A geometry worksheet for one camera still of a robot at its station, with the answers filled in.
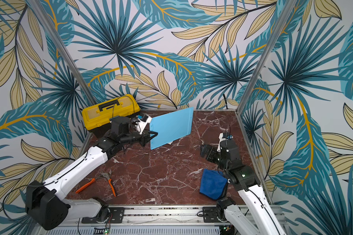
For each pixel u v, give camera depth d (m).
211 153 0.62
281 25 0.74
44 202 0.38
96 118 0.91
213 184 0.82
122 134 0.59
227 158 0.51
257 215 0.41
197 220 0.73
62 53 0.84
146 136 0.65
